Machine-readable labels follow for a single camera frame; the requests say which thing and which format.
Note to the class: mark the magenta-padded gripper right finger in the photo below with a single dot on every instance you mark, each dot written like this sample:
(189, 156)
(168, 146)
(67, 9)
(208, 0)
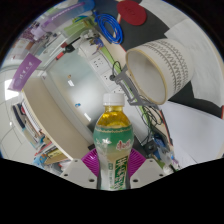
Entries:
(148, 171)

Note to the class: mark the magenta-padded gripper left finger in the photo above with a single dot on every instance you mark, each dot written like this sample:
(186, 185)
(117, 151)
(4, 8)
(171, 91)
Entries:
(78, 171)

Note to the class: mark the green-labelled clear drink bottle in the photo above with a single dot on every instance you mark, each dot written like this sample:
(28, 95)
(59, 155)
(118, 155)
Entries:
(113, 140)

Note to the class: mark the purple translucent water bottle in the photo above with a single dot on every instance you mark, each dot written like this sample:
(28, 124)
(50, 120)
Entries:
(66, 13)

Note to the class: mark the small blue device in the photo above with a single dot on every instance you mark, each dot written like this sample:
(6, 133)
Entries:
(156, 144)

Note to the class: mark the white paper sheet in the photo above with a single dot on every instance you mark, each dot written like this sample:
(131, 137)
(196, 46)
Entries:
(193, 133)

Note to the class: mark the white shelf with books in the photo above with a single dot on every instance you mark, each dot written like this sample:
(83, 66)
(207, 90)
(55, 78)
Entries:
(50, 116)

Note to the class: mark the grey metal laptop stand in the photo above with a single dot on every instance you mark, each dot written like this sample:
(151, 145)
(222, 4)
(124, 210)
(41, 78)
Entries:
(131, 90)

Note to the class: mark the cream patterned ceramic cup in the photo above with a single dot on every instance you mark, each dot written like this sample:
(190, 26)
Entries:
(173, 63)

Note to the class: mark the purple hanging pennant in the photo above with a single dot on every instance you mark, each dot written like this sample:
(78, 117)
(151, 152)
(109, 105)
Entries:
(25, 71)

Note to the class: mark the white paper napkin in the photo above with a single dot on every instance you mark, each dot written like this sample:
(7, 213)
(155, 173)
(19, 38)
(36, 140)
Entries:
(206, 50)

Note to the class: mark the black desk mat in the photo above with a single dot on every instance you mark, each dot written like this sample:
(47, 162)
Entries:
(156, 28)

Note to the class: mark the flat round red coaster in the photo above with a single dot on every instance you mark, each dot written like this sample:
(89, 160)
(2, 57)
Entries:
(131, 12)

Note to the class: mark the white wall power socket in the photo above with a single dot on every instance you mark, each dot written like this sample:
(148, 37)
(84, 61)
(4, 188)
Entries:
(118, 90)
(98, 62)
(107, 76)

